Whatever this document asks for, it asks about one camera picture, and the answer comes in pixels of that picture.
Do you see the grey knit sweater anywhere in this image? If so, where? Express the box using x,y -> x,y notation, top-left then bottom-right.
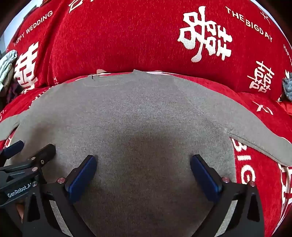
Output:
0,69 -> 292,237

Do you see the dark purple cloth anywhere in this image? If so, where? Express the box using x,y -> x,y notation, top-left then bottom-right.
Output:
6,79 -> 24,104

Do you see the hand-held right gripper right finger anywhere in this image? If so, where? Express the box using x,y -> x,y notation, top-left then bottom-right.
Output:
190,154 -> 265,237

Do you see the pale grey folded cloth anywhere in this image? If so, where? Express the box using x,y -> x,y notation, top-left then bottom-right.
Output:
0,50 -> 18,88

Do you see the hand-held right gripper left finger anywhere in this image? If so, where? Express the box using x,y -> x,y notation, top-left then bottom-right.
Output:
22,155 -> 98,237

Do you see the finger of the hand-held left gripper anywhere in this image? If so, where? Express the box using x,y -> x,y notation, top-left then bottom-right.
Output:
0,141 -> 25,165
0,143 -> 56,183

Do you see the red wedding sofa cover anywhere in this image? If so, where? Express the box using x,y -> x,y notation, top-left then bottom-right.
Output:
0,0 -> 292,237

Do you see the blue grey cloth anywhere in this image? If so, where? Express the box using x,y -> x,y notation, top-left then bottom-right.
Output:
282,71 -> 292,102

